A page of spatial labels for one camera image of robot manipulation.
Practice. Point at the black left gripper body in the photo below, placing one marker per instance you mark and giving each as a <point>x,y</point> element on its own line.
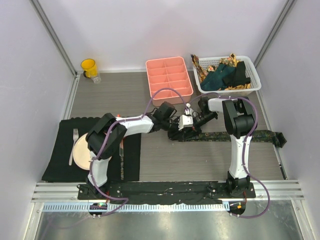
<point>172,129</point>

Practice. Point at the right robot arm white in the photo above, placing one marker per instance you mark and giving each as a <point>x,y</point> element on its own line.
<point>240,119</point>

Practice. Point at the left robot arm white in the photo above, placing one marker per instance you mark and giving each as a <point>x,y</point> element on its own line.
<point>114,144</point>

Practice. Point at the yellow floral tie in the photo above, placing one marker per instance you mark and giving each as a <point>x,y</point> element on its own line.
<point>202,72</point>

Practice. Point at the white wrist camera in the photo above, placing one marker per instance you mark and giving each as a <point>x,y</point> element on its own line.
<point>185,121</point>
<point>188,111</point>

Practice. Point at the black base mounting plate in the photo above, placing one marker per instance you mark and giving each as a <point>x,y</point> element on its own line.
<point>172,192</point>

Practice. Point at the knife with patterned handle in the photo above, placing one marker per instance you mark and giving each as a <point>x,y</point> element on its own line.
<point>121,154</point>

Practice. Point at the black tie in basket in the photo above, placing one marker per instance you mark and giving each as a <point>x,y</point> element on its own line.
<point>237,77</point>

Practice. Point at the silver fork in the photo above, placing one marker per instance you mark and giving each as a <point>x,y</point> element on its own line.
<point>75,138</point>

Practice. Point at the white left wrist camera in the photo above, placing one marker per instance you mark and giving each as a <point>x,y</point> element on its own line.
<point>185,121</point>

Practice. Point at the pink divided organizer tray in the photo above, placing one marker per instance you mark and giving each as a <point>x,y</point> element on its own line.
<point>169,75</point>

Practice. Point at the yellow plastic cup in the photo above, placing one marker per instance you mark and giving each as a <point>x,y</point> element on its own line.
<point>90,69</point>

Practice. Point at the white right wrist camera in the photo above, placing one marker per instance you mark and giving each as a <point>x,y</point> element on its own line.
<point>188,111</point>

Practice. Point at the clear small glass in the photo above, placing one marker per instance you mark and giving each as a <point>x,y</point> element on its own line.
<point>96,79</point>

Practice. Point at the teal green tie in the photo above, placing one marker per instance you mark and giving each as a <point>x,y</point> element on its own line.
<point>214,79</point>

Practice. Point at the dark patterned necktie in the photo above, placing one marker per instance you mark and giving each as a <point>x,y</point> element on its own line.
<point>258,136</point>

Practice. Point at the pink and cream plate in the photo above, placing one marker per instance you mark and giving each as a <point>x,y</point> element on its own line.
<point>81,153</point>

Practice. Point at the black scalloped placemat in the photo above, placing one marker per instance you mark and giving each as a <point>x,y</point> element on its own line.
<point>59,170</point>

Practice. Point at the aluminium frame rail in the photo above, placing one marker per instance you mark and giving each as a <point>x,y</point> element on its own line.
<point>76,197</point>

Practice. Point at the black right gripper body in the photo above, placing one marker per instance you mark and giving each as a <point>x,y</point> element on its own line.
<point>199,120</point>

